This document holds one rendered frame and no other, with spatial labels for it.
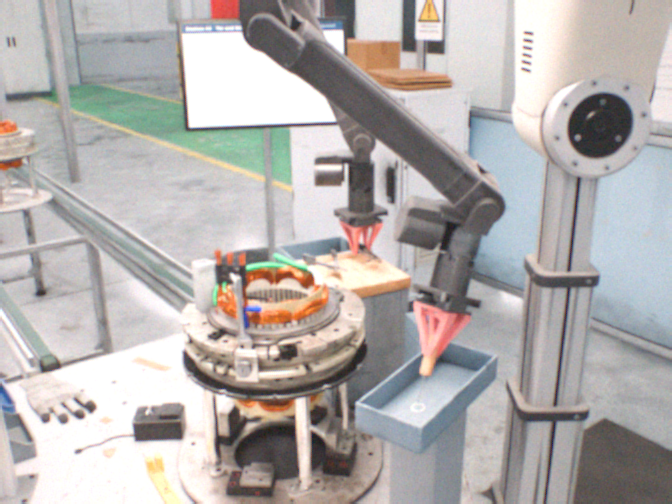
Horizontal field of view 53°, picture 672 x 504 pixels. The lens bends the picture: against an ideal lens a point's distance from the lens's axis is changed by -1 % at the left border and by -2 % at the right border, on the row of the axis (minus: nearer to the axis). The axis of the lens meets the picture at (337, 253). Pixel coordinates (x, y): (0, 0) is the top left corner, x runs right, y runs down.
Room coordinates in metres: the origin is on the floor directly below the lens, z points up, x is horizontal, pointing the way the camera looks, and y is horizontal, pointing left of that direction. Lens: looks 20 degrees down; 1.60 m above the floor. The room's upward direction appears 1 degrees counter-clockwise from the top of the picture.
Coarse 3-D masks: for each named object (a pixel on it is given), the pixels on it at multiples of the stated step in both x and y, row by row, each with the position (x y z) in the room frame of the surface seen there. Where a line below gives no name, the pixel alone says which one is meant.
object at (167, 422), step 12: (144, 408) 1.20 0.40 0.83; (156, 408) 1.20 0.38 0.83; (168, 408) 1.18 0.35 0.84; (180, 408) 1.19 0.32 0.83; (132, 420) 1.16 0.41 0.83; (144, 420) 1.16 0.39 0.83; (156, 420) 1.16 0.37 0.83; (168, 420) 1.16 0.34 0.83; (180, 420) 1.16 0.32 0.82; (144, 432) 1.15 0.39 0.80; (156, 432) 1.15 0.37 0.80; (168, 432) 1.15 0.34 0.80; (180, 432) 1.16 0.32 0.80
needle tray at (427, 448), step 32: (448, 352) 1.02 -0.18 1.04; (480, 352) 0.99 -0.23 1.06; (384, 384) 0.89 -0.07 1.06; (416, 384) 0.95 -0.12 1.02; (448, 384) 0.95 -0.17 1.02; (480, 384) 0.92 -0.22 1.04; (384, 416) 0.81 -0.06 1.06; (416, 416) 0.86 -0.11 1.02; (448, 416) 0.84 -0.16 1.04; (416, 448) 0.78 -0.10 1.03; (448, 448) 0.87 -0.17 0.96; (416, 480) 0.86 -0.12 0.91; (448, 480) 0.88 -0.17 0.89
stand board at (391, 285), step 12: (348, 264) 1.39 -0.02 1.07; (360, 264) 1.39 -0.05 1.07; (384, 264) 1.39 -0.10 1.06; (324, 276) 1.32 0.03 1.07; (336, 276) 1.32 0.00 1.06; (348, 276) 1.32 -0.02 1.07; (360, 276) 1.32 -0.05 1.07; (372, 276) 1.32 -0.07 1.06; (384, 276) 1.32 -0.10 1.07; (396, 276) 1.32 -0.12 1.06; (408, 276) 1.31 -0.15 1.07; (348, 288) 1.26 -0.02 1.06; (360, 288) 1.26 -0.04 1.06; (372, 288) 1.27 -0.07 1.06; (384, 288) 1.28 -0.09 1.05; (396, 288) 1.30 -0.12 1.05
